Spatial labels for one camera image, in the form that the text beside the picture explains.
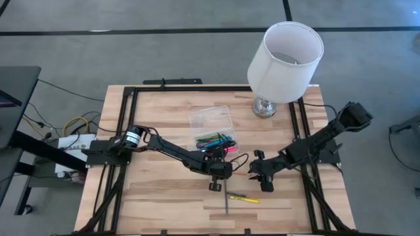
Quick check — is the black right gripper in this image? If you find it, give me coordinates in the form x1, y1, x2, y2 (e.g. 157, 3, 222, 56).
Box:
247, 157, 282, 193

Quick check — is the yellow highlighter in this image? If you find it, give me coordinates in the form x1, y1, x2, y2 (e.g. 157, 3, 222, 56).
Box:
228, 195, 261, 204

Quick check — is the grey marker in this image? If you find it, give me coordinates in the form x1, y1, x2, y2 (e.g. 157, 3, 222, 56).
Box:
224, 179, 230, 216

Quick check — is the clear plastic supply box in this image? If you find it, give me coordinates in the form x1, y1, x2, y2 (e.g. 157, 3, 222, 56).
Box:
188, 104, 240, 155

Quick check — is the white shade table lamp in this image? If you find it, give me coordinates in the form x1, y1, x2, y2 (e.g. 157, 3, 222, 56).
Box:
247, 21, 325, 119

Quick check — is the white printed paper sheet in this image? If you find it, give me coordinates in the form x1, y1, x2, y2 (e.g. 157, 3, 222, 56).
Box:
54, 134, 96, 175

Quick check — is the black desk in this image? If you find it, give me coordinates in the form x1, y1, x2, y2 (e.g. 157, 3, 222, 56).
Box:
0, 65, 89, 217

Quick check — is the dark laptop screen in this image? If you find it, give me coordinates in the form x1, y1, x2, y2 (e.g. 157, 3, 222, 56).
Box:
0, 90, 23, 108

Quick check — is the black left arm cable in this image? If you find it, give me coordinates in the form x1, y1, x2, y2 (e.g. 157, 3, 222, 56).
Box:
229, 153, 249, 172

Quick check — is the black aluminium table frame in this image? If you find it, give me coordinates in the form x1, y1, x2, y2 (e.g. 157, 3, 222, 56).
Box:
73, 77, 354, 236

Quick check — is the yellow cable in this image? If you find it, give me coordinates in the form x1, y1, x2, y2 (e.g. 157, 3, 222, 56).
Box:
61, 115, 90, 136

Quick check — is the black floor cable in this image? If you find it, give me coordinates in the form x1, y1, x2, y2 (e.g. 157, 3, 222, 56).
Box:
37, 78, 106, 102

